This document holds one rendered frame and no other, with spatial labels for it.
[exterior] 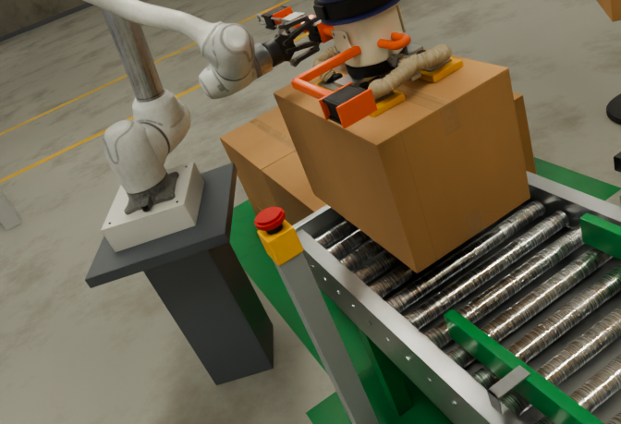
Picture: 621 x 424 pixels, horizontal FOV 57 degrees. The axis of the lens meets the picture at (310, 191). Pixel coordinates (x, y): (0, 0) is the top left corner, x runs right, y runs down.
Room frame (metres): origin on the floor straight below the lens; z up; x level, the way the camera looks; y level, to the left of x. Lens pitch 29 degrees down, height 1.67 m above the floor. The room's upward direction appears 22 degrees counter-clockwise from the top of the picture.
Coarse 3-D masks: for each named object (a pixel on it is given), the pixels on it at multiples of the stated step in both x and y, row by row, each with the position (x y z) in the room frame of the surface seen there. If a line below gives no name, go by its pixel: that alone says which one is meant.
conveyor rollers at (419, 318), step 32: (352, 224) 1.68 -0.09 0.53; (512, 224) 1.35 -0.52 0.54; (544, 224) 1.28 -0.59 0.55; (352, 256) 1.50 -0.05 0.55; (384, 256) 1.43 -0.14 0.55; (480, 256) 1.30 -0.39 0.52; (512, 256) 1.23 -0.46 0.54; (544, 256) 1.17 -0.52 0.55; (608, 256) 1.10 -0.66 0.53; (384, 288) 1.31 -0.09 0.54; (416, 288) 1.25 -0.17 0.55; (448, 288) 1.19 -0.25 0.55; (512, 288) 1.12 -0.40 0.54; (544, 288) 1.06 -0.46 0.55; (608, 288) 0.99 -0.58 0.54; (416, 320) 1.14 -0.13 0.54; (512, 320) 1.01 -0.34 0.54; (576, 320) 0.95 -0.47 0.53; (608, 320) 0.90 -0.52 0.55; (448, 352) 0.99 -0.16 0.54; (512, 352) 0.92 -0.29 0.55; (576, 352) 0.85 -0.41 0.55; (608, 384) 0.75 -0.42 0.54; (544, 416) 0.74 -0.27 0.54
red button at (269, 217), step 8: (272, 208) 1.11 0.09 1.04; (280, 208) 1.11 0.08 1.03; (256, 216) 1.10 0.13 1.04; (264, 216) 1.09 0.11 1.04; (272, 216) 1.08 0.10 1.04; (280, 216) 1.08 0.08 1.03; (256, 224) 1.08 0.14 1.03; (264, 224) 1.07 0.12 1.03; (272, 224) 1.06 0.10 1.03; (280, 224) 1.08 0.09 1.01; (272, 232) 1.07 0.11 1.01
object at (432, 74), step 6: (450, 60) 1.39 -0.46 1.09; (456, 60) 1.38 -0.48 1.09; (438, 66) 1.38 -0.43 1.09; (444, 66) 1.38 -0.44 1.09; (450, 66) 1.37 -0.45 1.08; (456, 66) 1.37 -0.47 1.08; (462, 66) 1.37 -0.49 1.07; (420, 72) 1.40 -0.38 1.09; (426, 72) 1.38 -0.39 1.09; (432, 72) 1.37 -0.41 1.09; (438, 72) 1.36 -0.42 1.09; (444, 72) 1.36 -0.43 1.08; (450, 72) 1.36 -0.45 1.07; (420, 78) 1.40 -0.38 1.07; (426, 78) 1.37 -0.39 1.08; (432, 78) 1.35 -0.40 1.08; (438, 78) 1.35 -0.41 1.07
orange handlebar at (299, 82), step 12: (300, 24) 1.82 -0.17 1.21; (396, 36) 1.39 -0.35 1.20; (408, 36) 1.36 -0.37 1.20; (384, 48) 1.38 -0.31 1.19; (396, 48) 1.34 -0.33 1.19; (336, 60) 1.40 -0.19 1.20; (312, 72) 1.38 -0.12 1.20; (324, 72) 1.39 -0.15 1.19; (300, 84) 1.32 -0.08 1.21; (312, 84) 1.29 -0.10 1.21; (312, 96) 1.27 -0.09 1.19
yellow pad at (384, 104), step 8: (336, 72) 1.63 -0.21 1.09; (328, 88) 1.53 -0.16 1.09; (336, 88) 1.50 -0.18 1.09; (384, 96) 1.33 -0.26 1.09; (392, 96) 1.33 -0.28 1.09; (400, 96) 1.32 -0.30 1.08; (376, 104) 1.32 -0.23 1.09; (384, 104) 1.30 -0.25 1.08; (392, 104) 1.31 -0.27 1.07; (376, 112) 1.29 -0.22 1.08
